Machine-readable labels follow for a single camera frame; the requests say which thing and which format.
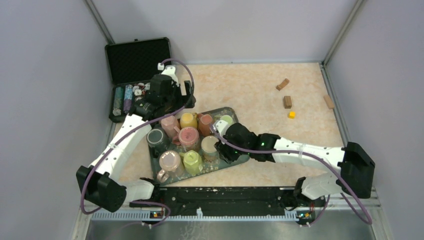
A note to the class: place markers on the yellow upside-down mug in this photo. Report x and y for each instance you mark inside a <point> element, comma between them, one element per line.
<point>188,119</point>

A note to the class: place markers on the brown rectangular wooden block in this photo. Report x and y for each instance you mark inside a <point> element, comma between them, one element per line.
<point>287,102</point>

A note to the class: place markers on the terracotta upside-down mug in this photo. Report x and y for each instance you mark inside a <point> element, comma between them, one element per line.
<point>204,122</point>

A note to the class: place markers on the light pink glass mug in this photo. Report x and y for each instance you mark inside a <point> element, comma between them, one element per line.
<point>171,166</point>

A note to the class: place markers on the cream patterned mug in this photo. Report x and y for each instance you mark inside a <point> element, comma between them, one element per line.
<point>209,152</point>

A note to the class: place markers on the teal floral serving tray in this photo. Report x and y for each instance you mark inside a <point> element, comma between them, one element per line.
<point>222,163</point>

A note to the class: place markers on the small yellow cube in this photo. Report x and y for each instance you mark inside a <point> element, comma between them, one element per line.
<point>291,115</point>

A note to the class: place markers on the black upside-down mug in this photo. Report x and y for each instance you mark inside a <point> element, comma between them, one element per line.
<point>158,139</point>

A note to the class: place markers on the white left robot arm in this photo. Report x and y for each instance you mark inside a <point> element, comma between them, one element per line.
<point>99,182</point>

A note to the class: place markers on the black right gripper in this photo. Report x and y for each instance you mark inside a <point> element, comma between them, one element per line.
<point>224,153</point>

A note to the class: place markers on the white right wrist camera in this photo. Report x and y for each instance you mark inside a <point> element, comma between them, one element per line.
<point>221,126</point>

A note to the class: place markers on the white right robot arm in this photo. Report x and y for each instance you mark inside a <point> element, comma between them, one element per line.
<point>347,169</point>

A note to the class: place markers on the lime green faceted mug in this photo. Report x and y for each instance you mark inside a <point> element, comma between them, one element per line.
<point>193,162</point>

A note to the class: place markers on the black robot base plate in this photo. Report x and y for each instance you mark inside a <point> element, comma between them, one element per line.
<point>233,201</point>

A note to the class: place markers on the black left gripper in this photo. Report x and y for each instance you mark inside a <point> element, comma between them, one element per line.
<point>181,101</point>

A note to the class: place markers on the pink upside-down mug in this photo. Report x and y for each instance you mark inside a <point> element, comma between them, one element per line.
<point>171,126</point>

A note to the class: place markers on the red-bottomed glass mug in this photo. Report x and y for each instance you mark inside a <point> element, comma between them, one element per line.
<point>188,138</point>

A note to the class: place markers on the black poker chip case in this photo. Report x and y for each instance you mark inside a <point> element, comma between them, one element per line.
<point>132,63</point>

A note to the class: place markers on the light green mug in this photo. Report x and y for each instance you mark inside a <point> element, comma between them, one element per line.
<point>228,119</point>

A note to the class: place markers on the light wooden block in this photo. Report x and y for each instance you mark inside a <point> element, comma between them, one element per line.
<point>329,102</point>

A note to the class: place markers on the curved brown wooden block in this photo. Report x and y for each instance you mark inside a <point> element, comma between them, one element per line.
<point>283,84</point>

